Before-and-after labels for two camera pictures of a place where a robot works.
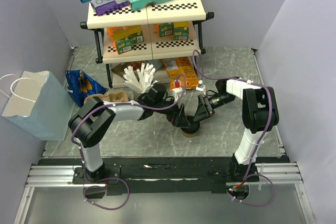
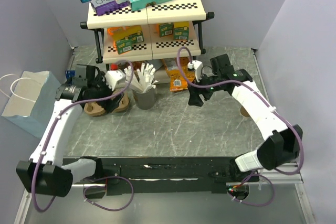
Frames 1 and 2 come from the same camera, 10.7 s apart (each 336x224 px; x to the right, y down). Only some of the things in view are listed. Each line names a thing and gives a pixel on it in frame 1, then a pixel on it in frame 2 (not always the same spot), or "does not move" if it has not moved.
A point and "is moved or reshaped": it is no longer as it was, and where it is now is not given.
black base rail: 172,175 does not move
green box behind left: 137,37 does not move
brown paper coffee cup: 188,135 is moved or reshaped
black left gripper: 180,120 → 109,104
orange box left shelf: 117,33 does not move
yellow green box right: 181,30 does not move
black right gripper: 207,106 → 195,99
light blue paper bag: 39,105 does not move
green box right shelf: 166,29 does not move
